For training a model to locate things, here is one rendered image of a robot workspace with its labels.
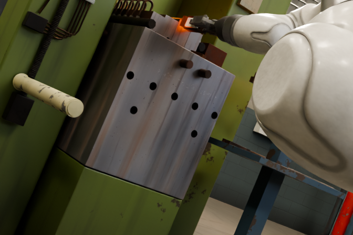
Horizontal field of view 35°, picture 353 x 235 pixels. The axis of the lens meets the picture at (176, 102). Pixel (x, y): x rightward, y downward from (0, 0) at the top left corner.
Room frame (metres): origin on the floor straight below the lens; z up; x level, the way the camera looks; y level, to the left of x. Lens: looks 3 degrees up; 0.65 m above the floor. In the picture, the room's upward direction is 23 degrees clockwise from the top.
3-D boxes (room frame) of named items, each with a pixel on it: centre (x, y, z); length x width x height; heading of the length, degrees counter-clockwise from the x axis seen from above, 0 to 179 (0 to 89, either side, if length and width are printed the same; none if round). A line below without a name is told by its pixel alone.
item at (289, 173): (1.93, -0.40, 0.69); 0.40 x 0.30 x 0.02; 120
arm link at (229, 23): (1.56, -0.08, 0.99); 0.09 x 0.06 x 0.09; 123
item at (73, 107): (1.52, 0.33, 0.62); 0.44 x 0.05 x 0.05; 33
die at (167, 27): (1.95, 0.21, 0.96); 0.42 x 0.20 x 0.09; 33
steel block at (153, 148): (1.99, 0.17, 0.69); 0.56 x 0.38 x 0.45; 33
